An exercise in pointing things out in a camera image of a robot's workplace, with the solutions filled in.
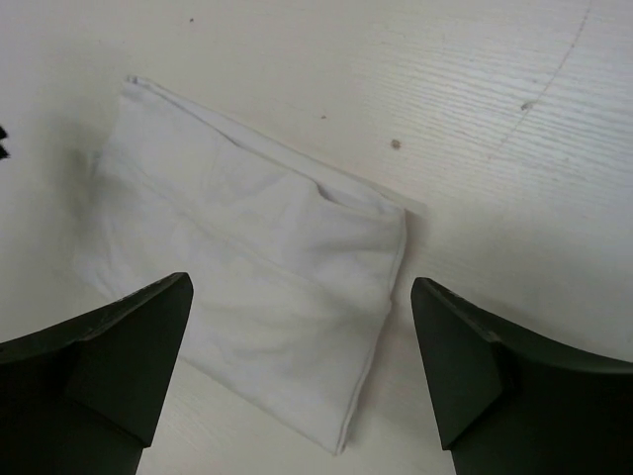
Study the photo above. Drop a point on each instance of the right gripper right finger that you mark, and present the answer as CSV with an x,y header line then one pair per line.
x,y
508,400

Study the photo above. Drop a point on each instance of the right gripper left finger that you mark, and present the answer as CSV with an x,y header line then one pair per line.
x,y
85,396

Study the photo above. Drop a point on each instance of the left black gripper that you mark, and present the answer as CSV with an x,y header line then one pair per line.
x,y
4,153

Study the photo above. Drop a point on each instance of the white skirt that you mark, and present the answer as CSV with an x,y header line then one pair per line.
x,y
294,264

